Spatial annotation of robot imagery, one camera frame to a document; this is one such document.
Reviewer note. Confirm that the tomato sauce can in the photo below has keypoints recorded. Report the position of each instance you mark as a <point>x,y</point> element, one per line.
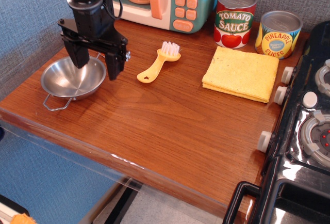
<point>233,22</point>

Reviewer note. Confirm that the teal toy microwave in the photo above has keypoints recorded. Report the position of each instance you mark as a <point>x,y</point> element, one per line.
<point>185,16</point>

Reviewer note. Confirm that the yellow toy dish brush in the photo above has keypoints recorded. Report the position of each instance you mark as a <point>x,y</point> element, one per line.
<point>169,52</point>

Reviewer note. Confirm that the orange object at bottom left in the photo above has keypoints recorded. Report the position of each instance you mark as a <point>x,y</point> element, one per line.
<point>22,219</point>

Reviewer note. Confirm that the steel pan with wire handles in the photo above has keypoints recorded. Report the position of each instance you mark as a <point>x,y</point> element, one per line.
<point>63,80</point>

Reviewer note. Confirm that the black toy stove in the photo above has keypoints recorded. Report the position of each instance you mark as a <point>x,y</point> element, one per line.
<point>295,175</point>

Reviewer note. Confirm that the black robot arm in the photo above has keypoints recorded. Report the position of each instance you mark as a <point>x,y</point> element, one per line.
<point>92,28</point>

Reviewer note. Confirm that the grey stove knob middle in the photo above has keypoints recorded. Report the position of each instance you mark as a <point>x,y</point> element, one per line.
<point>280,95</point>

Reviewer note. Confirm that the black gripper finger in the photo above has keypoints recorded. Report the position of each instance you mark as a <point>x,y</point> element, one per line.
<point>115,64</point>
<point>78,54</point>

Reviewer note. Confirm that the grey stove knob lower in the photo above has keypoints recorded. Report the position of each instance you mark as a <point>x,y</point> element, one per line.
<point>263,141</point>

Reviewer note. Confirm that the yellow folded cloth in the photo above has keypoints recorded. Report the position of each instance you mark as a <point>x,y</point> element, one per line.
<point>242,74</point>

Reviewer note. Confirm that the grey stove knob upper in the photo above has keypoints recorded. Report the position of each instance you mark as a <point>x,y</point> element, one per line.
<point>286,75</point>

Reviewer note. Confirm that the white round stove button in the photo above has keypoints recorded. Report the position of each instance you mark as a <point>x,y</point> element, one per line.
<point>309,99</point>

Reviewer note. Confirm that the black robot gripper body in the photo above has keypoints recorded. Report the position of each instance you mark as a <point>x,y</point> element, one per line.
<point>93,27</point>

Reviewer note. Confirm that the grey stove knob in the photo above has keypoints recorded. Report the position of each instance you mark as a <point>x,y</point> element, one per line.
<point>280,95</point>
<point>286,75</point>
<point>263,141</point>

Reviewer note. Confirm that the pineapple slices can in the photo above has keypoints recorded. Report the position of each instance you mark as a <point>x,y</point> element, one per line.
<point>278,33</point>

